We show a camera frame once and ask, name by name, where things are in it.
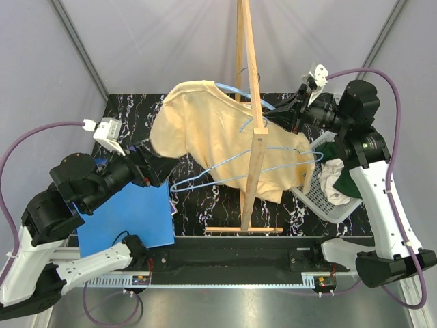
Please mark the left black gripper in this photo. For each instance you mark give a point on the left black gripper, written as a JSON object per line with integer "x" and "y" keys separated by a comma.
{"x": 150, "y": 167}

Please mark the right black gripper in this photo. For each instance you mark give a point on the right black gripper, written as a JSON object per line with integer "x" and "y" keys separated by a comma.
{"x": 285, "y": 115}

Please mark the light blue wire hanger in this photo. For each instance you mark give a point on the light blue wire hanger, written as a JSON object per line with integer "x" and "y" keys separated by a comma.
{"x": 288, "y": 163}

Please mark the cream yellow t shirt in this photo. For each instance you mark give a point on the cream yellow t shirt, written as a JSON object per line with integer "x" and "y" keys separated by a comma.
{"x": 198, "y": 119}

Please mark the green and white t shirt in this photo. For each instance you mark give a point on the green and white t shirt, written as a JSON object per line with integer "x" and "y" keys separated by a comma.
{"x": 335, "y": 181}

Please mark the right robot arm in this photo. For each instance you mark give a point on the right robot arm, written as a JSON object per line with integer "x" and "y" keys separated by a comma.
{"x": 398, "y": 254}

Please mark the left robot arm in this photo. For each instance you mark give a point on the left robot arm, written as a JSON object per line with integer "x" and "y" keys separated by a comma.
{"x": 31, "y": 283}

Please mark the light blue plastic hanger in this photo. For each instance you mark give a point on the light blue plastic hanger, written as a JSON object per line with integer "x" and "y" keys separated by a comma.
{"x": 242, "y": 93}

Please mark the wooden hanger stand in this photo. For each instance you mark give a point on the wooden hanger stand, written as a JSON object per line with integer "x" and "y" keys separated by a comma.
{"x": 245, "y": 46}

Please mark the blue folder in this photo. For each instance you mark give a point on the blue folder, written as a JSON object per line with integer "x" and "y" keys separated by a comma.
{"x": 142, "y": 211}

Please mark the black marbled mat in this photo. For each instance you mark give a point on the black marbled mat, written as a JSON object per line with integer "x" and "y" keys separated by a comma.
{"x": 217, "y": 205}

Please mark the purple folder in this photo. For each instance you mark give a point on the purple folder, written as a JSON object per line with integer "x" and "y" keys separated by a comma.
{"x": 172, "y": 205}

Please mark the white plastic basket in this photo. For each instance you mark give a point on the white plastic basket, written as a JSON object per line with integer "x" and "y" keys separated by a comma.
{"x": 315, "y": 200}

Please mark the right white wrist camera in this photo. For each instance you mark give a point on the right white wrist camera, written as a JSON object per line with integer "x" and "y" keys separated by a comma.
{"x": 316, "y": 79}

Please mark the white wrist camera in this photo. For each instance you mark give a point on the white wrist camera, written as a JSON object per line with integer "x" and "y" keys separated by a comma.
{"x": 106, "y": 133}
{"x": 316, "y": 79}

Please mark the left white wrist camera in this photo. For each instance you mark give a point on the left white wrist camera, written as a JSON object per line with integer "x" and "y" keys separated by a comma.
{"x": 106, "y": 133}

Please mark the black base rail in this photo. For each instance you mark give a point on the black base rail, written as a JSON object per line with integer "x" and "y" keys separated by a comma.
{"x": 238, "y": 261}

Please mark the white slotted cable duct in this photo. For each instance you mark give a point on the white slotted cable duct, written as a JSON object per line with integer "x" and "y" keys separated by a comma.
{"x": 120, "y": 281}

